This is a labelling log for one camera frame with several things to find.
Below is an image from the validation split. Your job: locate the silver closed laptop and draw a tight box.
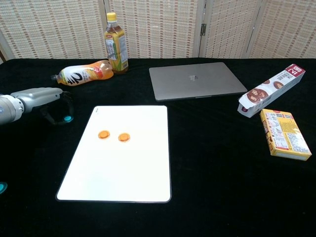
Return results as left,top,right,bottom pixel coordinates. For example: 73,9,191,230
149,62,248,102

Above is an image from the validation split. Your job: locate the white magnetic board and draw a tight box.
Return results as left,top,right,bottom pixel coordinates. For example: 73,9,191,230
56,105,172,204

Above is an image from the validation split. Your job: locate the yellow food box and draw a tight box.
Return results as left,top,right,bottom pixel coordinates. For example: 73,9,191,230
260,108,312,161

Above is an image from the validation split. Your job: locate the woven folding screen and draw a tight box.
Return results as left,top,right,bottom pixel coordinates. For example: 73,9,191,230
0,0,316,63

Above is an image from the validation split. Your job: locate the long white cookie box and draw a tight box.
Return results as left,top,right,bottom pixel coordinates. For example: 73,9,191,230
237,63,306,118

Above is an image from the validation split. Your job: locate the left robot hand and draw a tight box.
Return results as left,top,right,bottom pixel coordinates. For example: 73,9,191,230
11,87,75,125

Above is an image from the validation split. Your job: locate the orange drink bottle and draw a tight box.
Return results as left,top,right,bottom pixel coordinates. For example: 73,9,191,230
50,60,115,87

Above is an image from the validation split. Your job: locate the yellow cap tea bottle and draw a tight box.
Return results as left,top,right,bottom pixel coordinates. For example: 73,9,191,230
104,12,129,75

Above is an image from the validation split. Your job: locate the black tablecloth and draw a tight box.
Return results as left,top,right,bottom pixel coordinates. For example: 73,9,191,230
0,58,316,237

